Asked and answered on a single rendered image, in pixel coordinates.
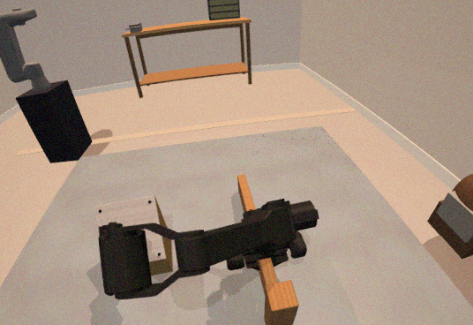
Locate wooden side rail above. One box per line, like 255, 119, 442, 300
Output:
237, 175, 278, 295

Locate wooden post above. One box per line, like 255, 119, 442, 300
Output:
264, 280, 299, 325

